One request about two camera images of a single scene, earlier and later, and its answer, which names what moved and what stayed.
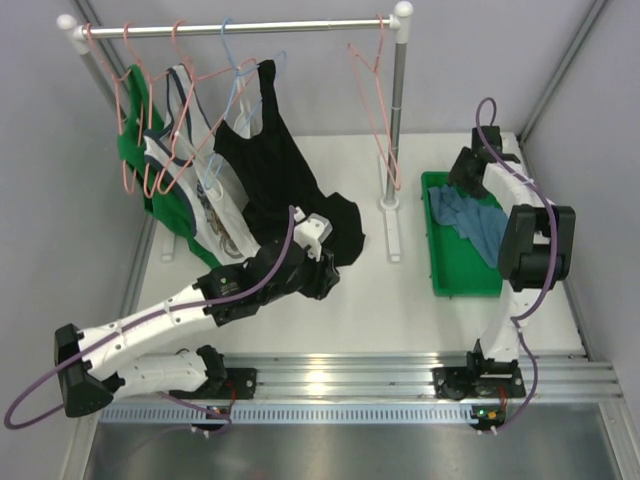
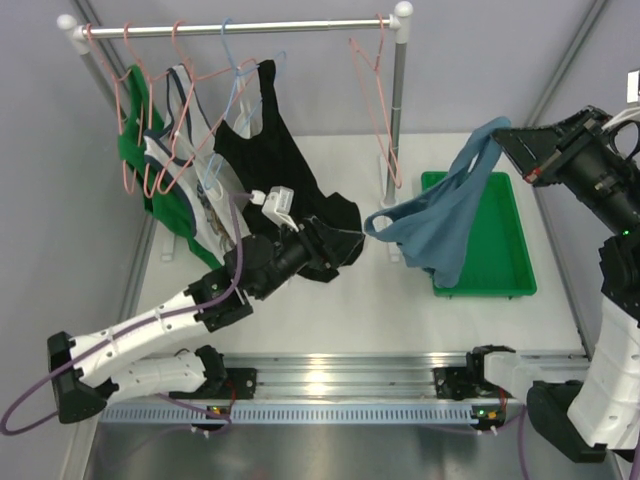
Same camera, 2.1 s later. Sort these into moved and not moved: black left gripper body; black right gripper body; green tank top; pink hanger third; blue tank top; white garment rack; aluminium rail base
Moved: blue tank top; black left gripper body; black right gripper body
Not moved: green tank top; aluminium rail base; white garment rack; pink hanger third
